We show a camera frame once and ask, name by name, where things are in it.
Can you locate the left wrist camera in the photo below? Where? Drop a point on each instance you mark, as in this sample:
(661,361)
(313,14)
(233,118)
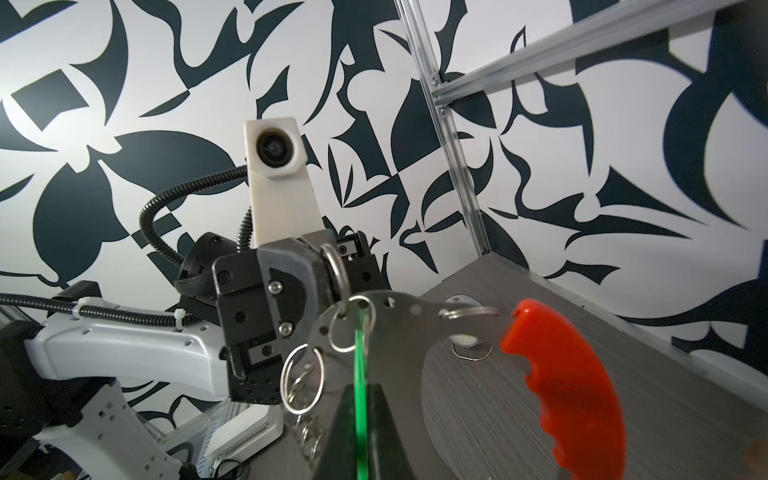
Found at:
(283,202)

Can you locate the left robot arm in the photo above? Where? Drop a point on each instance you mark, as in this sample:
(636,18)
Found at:
(60,373)

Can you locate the small green key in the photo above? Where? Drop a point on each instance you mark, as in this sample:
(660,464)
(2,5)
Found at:
(360,397)

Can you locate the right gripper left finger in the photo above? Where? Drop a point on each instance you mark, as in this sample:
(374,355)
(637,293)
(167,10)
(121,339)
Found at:
(338,460)

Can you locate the blue round alarm clock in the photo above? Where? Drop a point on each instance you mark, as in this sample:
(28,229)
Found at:
(466,347)

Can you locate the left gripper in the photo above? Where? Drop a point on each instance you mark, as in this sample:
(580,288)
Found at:
(266,299)

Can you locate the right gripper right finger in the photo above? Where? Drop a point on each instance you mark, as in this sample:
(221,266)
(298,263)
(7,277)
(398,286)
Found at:
(387,459)

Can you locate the white box by left arm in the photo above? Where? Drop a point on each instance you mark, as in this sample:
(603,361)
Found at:
(226,436)

